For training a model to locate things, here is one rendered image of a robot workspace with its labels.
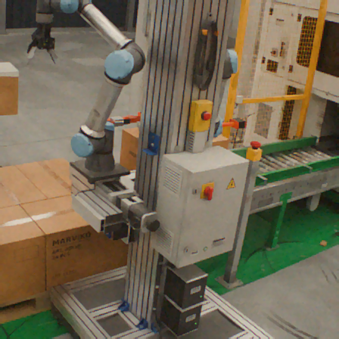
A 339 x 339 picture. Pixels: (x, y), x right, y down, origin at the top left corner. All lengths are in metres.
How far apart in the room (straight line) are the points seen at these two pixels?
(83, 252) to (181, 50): 1.47
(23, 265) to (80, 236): 0.38
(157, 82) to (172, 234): 0.68
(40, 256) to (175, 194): 1.07
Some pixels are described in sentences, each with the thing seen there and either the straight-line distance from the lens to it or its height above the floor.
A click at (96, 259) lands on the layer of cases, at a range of 3.16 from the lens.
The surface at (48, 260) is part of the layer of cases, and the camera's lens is 2.99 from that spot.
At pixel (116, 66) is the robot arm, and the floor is 1.59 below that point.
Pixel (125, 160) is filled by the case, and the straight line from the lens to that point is 3.38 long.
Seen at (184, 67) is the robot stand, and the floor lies 1.61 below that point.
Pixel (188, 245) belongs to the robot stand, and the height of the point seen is 0.87.
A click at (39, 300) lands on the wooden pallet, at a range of 3.12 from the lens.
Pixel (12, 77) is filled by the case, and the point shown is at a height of 0.97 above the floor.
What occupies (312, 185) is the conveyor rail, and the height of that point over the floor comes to 0.50.
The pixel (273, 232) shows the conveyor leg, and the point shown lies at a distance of 4.06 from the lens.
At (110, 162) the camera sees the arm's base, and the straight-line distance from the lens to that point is 2.46.
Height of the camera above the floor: 2.01
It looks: 23 degrees down
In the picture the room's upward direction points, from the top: 7 degrees clockwise
